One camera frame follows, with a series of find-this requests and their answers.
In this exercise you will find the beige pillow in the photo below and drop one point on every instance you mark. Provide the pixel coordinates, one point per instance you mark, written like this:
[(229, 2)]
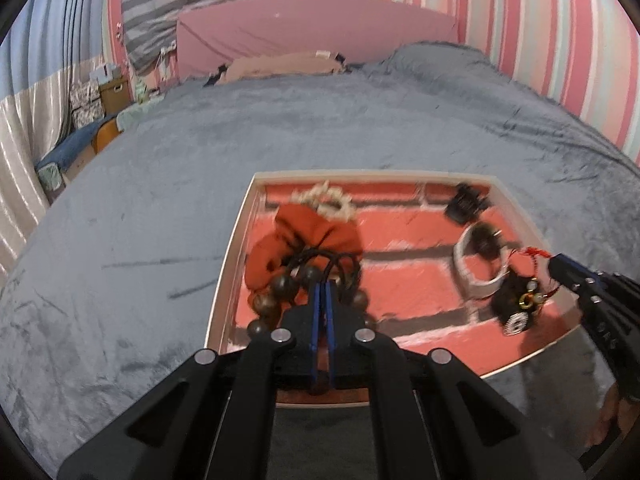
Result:
[(280, 65)]

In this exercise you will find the person's right hand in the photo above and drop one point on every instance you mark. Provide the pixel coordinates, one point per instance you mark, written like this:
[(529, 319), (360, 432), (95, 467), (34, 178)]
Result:
[(607, 410)]

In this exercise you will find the pale green cloth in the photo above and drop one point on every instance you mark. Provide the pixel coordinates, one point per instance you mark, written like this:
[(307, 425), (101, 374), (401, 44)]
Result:
[(140, 107)]

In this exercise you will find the beige scrunchie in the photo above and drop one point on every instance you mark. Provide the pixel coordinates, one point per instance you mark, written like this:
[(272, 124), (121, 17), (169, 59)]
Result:
[(325, 195)]

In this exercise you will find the small white box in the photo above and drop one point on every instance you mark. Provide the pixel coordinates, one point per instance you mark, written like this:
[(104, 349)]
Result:
[(106, 74)]

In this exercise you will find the white tray with red lining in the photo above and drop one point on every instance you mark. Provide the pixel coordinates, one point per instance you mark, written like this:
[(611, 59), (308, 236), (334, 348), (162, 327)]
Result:
[(410, 280)]

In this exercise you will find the black hair claw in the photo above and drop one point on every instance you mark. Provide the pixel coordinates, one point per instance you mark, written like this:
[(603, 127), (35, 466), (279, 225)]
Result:
[(465, 205)]

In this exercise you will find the grey plush blanket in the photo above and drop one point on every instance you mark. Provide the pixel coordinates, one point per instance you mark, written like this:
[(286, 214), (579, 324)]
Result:
[(175, 185)]

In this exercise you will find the orange scrunchie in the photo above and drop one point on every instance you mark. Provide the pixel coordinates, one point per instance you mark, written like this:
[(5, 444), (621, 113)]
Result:
[(305, 230)]

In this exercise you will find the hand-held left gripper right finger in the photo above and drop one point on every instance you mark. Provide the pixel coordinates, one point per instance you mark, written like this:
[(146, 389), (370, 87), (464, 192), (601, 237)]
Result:
[(330, 330)]

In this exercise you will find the wooden chair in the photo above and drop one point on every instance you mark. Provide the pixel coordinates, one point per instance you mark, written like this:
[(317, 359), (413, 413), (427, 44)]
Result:
[(106, 136)]

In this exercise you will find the floral patterned storage box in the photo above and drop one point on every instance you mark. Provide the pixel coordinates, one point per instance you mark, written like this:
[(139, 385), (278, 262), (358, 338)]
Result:
[(86, 105)]

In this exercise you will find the pink headboard cushion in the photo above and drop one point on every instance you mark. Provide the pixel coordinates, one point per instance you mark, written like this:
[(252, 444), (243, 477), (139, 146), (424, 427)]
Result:
[(310, 30)]

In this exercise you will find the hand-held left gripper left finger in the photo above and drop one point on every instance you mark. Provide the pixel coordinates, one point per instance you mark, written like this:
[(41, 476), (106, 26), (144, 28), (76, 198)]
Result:
[(314, 330)]

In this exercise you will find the blue cloth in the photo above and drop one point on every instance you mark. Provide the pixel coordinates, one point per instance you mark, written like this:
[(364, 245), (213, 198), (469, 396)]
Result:
[(75, 145)]

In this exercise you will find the pale striped curtain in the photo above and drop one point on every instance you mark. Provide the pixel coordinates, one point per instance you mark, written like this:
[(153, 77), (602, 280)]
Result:
[(25, 110)]

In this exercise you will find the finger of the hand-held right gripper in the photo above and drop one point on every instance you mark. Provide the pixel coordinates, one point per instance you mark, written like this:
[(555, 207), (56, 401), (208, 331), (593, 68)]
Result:
[(607, 330), (575, 269)]

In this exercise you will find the brown cardboard box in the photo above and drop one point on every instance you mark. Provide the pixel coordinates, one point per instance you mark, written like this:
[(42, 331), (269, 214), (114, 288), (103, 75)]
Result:
[(115, 92)]

